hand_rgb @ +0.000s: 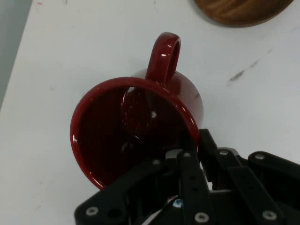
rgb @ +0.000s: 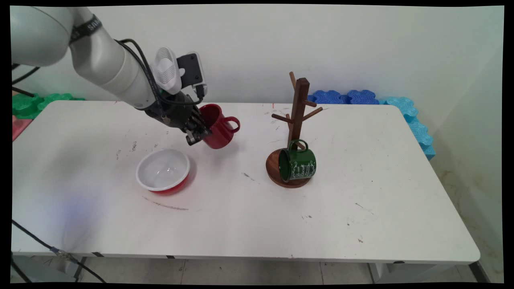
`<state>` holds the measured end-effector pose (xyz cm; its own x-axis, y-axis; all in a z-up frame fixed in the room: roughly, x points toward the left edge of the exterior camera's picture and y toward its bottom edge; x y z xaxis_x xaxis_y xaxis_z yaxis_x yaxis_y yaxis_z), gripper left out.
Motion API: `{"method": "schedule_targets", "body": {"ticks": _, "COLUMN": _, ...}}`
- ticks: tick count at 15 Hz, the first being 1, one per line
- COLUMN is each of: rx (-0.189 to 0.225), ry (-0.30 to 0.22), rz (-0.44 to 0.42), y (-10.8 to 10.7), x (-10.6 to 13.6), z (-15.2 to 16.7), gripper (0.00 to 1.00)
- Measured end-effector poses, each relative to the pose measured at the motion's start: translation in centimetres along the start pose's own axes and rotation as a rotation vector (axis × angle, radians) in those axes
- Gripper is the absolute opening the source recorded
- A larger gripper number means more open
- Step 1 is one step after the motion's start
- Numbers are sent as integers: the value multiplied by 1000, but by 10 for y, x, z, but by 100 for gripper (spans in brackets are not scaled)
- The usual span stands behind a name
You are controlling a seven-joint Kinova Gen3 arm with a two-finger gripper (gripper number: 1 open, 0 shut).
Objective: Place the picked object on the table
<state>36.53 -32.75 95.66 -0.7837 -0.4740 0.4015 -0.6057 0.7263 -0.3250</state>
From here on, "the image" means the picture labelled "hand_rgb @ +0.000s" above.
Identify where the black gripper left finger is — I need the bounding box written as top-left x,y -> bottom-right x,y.
74,131 -> 214,225

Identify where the dark wooden mug tree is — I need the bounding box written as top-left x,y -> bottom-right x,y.
193,0 -> 295,27

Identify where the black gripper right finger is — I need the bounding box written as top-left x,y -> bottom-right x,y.
200,128 -> 300,225

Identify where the red ceramic mug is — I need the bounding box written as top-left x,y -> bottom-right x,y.
69,32 -> 204,190

